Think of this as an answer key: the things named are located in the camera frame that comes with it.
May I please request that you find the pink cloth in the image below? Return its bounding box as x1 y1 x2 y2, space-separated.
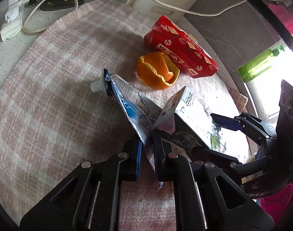
268 4 293 36

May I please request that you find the black dish with crumbs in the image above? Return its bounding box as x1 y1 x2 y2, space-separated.
39 0 85 11

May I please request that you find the white power cable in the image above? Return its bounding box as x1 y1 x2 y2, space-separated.
11 0 282 35

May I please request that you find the pink checkered cloth mat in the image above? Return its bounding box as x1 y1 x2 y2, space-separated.
0 0 238 224

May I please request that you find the orange peel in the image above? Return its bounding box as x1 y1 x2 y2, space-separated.
136 51 180 90

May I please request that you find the white power plug adapter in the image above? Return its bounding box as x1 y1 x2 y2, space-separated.
0 0 24 41

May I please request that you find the white milk carton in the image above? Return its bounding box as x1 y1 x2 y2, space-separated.
153 87 248 163

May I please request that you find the red snack carton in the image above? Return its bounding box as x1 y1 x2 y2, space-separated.
144 16 218 78

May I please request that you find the green dish soap bottle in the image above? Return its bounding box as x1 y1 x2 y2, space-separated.
237 45 285 83

